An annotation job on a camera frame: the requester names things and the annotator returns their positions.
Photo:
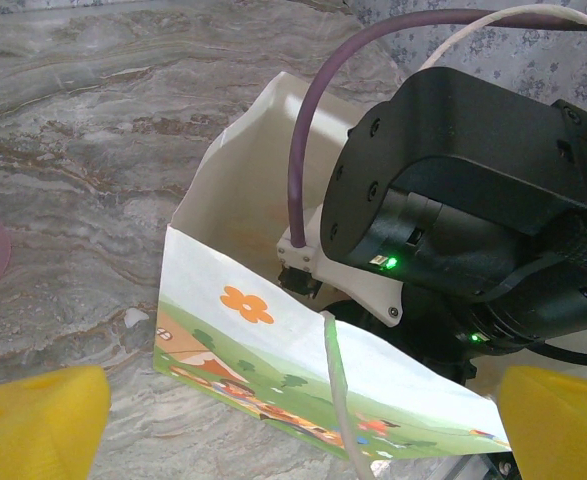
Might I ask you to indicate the white printed paper bag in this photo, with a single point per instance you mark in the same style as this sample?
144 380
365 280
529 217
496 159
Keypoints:
213 260

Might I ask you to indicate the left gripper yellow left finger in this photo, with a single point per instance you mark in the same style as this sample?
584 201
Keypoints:
33 430

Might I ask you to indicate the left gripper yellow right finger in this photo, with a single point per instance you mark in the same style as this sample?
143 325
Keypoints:
563 430

